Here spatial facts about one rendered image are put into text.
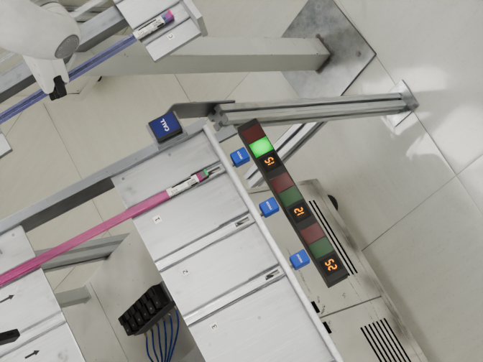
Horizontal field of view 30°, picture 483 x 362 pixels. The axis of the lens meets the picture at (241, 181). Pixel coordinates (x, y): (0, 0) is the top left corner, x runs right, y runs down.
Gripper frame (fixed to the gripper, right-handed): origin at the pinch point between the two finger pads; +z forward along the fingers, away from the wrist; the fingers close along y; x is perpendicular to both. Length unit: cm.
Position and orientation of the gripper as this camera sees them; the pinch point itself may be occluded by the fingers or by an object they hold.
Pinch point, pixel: (54, 85)
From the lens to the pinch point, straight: 167.4
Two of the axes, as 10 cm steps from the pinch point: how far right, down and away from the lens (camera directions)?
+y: 5.2, 7.7, -3.8
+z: 0.0, 4.4, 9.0
